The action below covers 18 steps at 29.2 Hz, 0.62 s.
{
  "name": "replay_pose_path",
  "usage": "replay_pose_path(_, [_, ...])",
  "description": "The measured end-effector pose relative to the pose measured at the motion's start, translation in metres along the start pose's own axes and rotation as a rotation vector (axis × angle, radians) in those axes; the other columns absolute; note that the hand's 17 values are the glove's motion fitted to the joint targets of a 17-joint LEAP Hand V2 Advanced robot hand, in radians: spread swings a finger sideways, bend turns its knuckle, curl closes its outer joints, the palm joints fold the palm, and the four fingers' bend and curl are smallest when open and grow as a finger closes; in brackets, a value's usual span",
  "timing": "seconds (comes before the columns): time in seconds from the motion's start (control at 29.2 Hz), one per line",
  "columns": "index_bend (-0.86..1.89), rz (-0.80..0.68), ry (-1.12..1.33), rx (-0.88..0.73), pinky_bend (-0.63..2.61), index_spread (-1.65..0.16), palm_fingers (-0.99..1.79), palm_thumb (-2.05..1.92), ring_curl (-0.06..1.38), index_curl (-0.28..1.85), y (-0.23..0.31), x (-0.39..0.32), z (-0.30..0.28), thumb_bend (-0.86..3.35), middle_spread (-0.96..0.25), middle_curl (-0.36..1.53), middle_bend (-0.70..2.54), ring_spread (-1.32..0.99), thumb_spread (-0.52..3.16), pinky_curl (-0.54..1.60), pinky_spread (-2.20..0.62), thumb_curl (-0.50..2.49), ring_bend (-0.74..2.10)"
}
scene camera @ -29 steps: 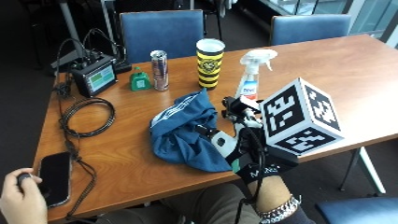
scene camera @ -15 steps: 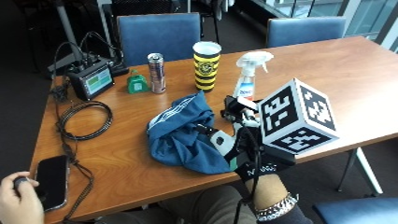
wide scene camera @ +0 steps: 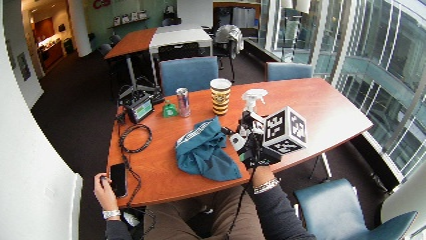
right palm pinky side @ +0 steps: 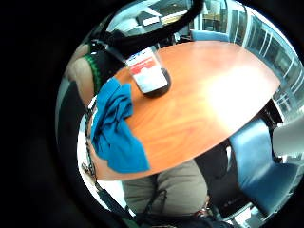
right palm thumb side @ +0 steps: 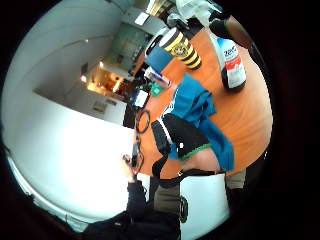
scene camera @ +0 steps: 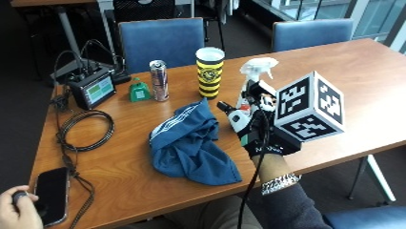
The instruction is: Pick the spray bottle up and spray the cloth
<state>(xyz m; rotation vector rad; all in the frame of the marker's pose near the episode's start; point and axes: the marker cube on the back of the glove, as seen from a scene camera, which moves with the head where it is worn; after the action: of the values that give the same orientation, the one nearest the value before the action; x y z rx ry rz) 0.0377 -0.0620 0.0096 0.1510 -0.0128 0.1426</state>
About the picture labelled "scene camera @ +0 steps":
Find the small black clicker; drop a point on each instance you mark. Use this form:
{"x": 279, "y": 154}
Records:
{"x": 17, "y": 196}

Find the white spray bottle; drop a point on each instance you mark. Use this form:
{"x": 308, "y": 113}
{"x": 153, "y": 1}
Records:
{"x": 255, "y": 67}

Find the black smartphone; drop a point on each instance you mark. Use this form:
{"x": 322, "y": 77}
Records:
{"x": 50, "y": 195}

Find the white marker cube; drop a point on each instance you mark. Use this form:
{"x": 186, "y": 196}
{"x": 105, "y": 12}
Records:
{"x": 310, "y": 106}

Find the yellow black striped cup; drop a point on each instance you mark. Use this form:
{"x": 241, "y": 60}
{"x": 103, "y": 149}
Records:
{"x": 209, "y": 74}

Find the blue cloth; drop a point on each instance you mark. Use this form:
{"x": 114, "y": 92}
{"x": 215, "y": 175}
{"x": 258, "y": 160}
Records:
{"x": 191, "y": 146}

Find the silver drink can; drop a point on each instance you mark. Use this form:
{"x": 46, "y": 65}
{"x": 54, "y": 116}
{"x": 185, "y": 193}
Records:
{"x": 158, "y": 82}

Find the blue upholstered chair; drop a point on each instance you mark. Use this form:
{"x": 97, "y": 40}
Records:
{"x": 162, "y": 44}
{"x": 310, "y": 33}
{"x": 367, "y": 218}

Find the small green bottle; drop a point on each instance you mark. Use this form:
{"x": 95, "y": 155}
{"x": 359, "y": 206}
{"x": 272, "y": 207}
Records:
{"x": 138, "y": 92}

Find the black power adapter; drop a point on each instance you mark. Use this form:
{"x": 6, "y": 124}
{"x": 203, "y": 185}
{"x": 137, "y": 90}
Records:
{"x": 121, "y": 78}

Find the the person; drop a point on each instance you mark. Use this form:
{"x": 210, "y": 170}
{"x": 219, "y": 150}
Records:
{"x": 210, "y": 216}

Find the black device with screen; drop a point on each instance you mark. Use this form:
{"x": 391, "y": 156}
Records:
{"x": 94, "y": 90}

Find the white table leg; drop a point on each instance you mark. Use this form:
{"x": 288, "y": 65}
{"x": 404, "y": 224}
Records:
{"x": 378, "y": 178}

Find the black mesh chair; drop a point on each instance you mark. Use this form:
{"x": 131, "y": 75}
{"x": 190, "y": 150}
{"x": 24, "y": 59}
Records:
{"x": 143, "y": 9}

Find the wooden background table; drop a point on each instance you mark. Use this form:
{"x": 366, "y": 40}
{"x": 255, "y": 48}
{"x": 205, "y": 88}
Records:
{"x": 50, "y": 2}

